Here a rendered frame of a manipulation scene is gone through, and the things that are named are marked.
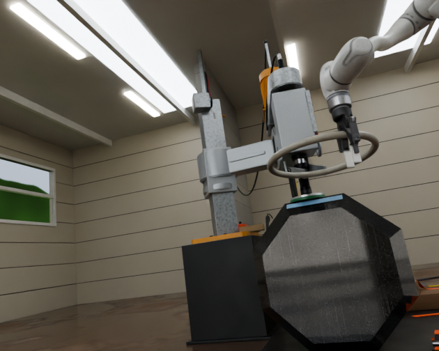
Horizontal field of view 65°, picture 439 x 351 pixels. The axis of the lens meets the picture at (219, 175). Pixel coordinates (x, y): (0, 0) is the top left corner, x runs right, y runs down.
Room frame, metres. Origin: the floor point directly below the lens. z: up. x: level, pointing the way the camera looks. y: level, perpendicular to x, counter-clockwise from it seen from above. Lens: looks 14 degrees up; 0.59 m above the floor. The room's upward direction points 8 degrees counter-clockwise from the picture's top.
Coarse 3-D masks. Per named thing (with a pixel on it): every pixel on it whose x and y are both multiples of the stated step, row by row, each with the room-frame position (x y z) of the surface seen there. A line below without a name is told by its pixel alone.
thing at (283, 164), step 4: (272, 128) 2.66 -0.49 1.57; (272, 132) 2.62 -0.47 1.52; (272, 136) 2.69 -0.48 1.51; (276, 136) 2.38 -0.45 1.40; (276, 140) 2.43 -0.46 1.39; (276, 144) 2.50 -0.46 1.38; (276, 148) 2.57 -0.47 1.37; (280, 160) 2.40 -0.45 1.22; (288, 160) 2.39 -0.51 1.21; (308, 160) 2.31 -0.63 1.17; (280, 164) 2.52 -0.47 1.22; (284, 164) 2.32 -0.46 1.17; (288, 164) 2.51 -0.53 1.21; (292, 164) 2.53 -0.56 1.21; (280, 168) 2.64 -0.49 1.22; (284, 168) 2.35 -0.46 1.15
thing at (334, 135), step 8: (312, 136) 1.27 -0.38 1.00; (320, 136) 1.26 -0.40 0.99; (328, 136) 1.25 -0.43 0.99; (336, 136) 1.25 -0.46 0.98; (344, 136) 1.26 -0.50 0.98; (360, 136) 1.28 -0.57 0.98; (368, 136) 1.30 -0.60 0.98; (296, 144) 1.30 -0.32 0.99; (304, 144) 1.29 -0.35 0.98; (376, 144) 1.38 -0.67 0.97; (280, 152) 1.36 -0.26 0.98; (288, 152) 1.34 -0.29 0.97; (368, 152) 1.50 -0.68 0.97; (272, 160) 1.42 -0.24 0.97; (272, 168) 1.52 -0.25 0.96; (328, 168) 1.70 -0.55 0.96; (336, 168) 1.67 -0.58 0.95; (344, 168) 1.65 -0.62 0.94; (280, 176) 1.65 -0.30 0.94; (288, 176) 1.68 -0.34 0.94; (296, 176) 1.70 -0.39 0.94; (304, 176) 1.71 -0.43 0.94
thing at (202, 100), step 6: (192, 96) 2.85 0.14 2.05; (198, 96) 2.83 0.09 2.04; (204, 96) 2.84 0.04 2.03; (192, 102) 2.90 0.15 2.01; (198, 102) 2.83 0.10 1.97; (204, 102) 2.84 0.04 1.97; (210, 102) 2.87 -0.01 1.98; (192, 108) 2.93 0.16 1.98; (198, 108) 2.84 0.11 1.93; (204, 108) 2.86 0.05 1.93
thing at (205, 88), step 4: (200, 52) 5.02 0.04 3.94; (200, 56) 5.03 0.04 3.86; (200, 60) 5.03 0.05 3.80; (200, 64) 5.03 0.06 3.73; (200, 68) 5.03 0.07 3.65; (200, 72) 5.04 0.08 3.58; (204, 72) 5.22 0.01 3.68; (204, 76) 5.06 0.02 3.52; (204, 80) 5.02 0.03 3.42; (204, 84) 5.02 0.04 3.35; (208, 84) 5.33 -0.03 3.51; (204, 88) 5.03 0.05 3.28; (208, 88) 5.28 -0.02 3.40; (204, 92) 5.03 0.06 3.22; (208, 92) 5.20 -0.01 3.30; (436, 276) 4.58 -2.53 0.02; (420, 280) 4.56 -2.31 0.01
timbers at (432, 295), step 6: (420, 288) 3.21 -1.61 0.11; (426, 294) 2.80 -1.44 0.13; (432, 294) 2.78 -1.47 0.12; (438, 294) 2.77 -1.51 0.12; (420, 300) 2.82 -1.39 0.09; (426, 300) 2.80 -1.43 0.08; (432, 300) 2.79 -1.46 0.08; (438, 300) 2.77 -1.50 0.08; (414, 306) 2.84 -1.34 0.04; (420, 306) 2.82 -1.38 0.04; (426, 306) 2.81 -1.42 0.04; (432, 306) 2.79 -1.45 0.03; (438, 306) 2.78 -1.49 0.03
